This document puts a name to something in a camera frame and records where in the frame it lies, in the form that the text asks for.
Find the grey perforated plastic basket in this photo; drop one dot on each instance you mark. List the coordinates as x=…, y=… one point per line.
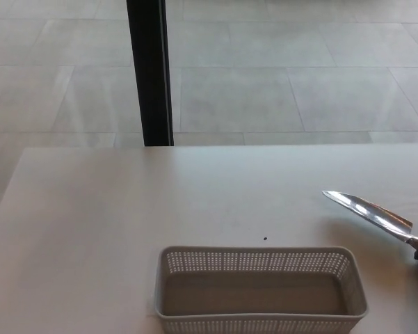
x=261, y=323

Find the black window frame post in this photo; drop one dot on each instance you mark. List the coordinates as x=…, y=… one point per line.
x=147, y=69

